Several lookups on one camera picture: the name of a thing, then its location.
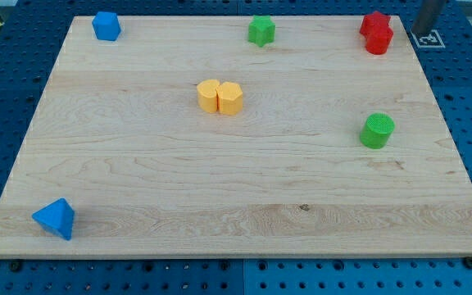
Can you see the yellow hexagon block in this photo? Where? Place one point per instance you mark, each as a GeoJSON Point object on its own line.
{"type": "Point", "coordinates": [230, 98]}

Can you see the wooden board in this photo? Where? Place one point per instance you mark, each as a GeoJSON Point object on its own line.
{"type": "Point", "coordinates": [119, 134]}

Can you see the yellow heart block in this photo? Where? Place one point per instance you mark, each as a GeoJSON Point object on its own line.
{"type": "Point", "coordinates": [207, 97]}

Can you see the green star block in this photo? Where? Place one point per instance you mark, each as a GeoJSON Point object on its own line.
{"type": "Point", "coordinates": [261, 31]}

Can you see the green cylinder block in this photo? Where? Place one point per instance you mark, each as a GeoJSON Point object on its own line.
{"type": "Point", "coordinates": [377, 130]}

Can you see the red cylinder block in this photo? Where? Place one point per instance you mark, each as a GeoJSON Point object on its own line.
{"type": "Point", "coordinates": [378, 40]}

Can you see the blue pentagon block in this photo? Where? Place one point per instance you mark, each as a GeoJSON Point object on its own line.
{"type": "Point", "coordinates": [106, 26]}

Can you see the red star block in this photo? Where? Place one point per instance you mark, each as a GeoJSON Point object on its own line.
{"type": "Point", "coordinates": [372, 21]}

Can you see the blue triangle block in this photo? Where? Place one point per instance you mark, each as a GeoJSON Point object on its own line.
{"type": "Point", "coordinates": [56, 218]}

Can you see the white fiducial marker tag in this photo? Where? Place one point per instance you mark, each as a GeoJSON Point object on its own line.
{"type": "Point", "coordinates": [431, 40]}

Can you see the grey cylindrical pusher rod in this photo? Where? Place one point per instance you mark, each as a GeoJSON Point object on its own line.
{"type": "Point", "coordinates": [427, 16]}

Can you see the white object at top left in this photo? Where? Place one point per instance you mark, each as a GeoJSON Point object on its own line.
{"type": "Point", "coordinates": [8, 3]}

